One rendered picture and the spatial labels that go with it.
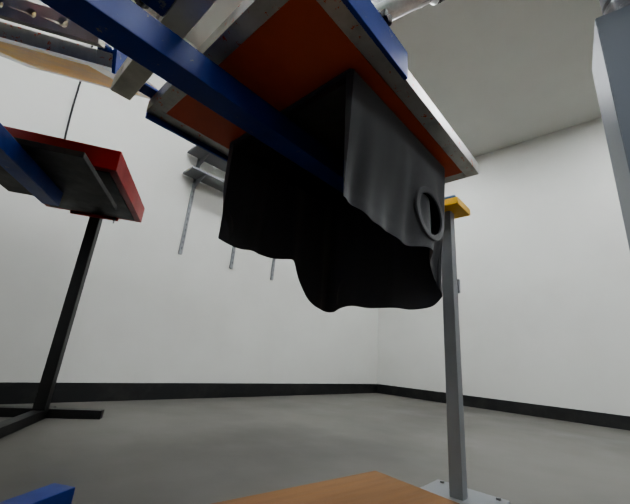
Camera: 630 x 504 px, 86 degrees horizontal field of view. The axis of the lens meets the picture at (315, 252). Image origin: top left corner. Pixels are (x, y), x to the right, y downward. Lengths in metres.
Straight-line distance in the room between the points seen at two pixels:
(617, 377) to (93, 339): 4.15
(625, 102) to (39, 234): 2.70
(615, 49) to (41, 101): 2.84
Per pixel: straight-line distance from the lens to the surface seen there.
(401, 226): 0.83
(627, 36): 1.15
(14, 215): 2.66
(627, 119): 1.02
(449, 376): 1.25
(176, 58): 0.76
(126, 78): 1.05
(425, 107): 0.91
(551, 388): 4.13
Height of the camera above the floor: 0.37
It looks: 17 degrees up
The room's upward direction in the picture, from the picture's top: 5 degrees clockwise
